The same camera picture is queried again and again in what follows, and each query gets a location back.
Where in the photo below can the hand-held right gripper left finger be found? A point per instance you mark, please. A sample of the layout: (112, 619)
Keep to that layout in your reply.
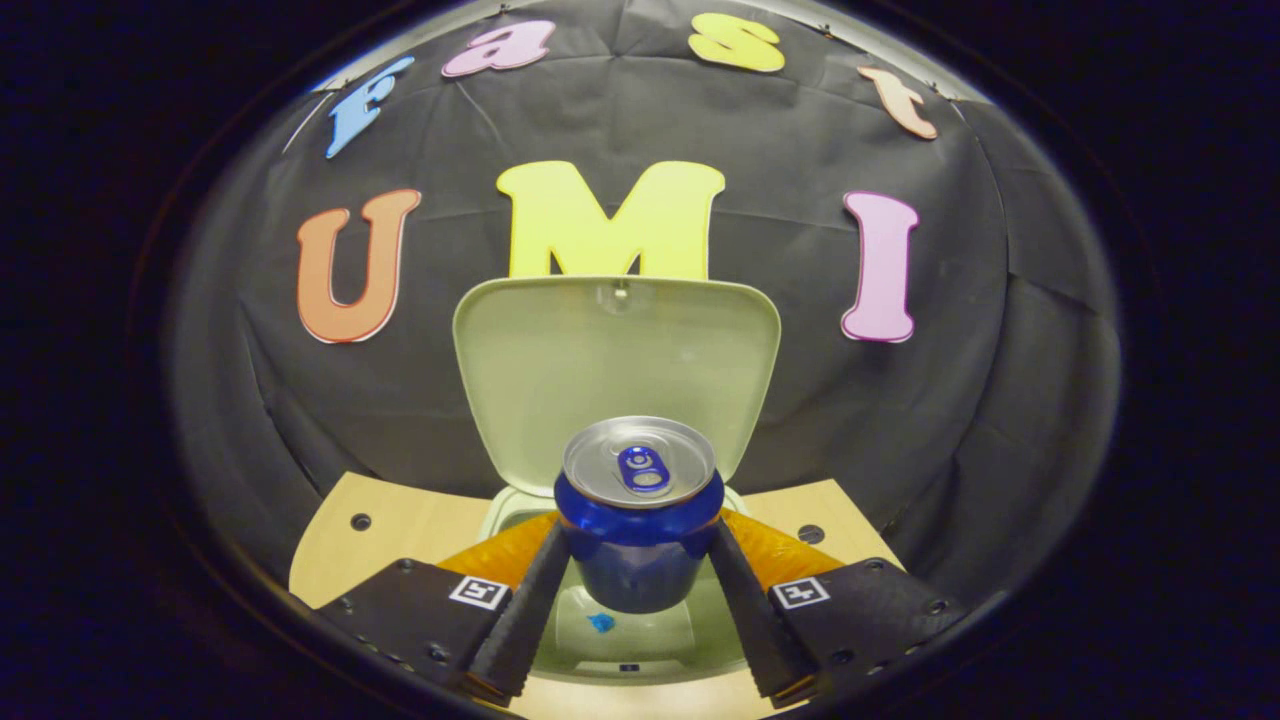
(525, 630)

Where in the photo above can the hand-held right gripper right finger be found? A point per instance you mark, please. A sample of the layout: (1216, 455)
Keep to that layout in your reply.
(760, 630)

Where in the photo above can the blue paper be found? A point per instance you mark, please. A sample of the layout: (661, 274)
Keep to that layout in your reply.
(601, 622)

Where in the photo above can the blue pop can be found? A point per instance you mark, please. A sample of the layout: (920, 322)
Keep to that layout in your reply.
(640, 560)

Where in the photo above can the green desktop garbage bin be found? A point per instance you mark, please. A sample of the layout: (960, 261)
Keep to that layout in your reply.
(560, 370)

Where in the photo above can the wooden desktop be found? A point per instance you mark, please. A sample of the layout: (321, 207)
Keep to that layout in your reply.
(400, 530)

